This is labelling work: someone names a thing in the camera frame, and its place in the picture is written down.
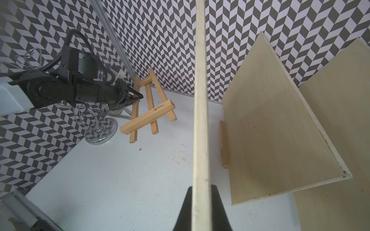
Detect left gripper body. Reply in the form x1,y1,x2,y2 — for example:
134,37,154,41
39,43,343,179
114,79,135,110

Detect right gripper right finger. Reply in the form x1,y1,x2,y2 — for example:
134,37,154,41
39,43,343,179
211,185,232,231

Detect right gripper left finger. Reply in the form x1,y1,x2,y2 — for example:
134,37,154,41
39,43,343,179
173,186,192,231

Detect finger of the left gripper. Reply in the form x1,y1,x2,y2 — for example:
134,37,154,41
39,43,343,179
127,88,144,105

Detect plywood board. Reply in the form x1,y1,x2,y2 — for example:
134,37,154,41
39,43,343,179
191,1,213,231
294,39,370,231
222,33,353,205

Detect small wooden easel piece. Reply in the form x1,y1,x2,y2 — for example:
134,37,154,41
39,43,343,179
119,68,177,143

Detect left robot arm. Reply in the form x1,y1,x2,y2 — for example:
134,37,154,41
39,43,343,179
1,46,143,116

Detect metal tongs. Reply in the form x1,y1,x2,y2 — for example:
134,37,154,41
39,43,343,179
112,107,132,120

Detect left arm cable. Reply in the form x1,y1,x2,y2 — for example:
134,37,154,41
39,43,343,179
39,28,116,86

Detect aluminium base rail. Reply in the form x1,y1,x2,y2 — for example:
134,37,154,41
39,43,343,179
1,189,62,231

